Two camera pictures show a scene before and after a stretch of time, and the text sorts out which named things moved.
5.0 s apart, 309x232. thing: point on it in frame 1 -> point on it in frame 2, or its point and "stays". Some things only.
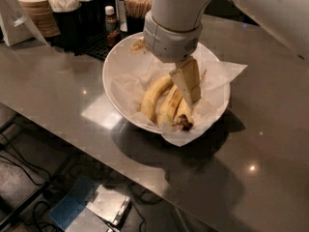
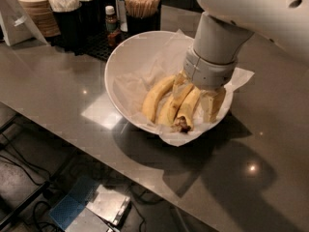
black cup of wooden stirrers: [137, 4] stays
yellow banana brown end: [183, 121] stays
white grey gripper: [170, 43] -> [209, 72]
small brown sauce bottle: [113, 36] stays
